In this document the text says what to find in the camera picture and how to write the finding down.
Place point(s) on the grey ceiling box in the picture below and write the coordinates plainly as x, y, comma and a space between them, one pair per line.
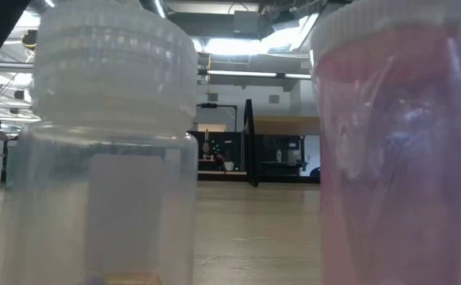
246, 21

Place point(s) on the black aluminium table frame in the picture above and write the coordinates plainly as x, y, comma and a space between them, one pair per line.
222, 178

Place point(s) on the ceiling light strip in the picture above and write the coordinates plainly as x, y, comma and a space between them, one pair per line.
238, 73

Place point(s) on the wooden shelf black frame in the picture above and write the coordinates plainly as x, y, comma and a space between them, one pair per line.
286, 126

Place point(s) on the blue chair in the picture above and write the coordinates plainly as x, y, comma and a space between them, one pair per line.
315, 172

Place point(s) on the person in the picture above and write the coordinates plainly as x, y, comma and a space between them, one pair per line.
206, 149

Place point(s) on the white cup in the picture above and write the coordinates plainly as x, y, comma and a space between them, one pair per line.
229, 165

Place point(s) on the pink medicine bottle white cap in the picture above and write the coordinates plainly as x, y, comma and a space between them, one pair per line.
393, 158

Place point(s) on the white background bottle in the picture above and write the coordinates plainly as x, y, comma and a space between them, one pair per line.
279, 155

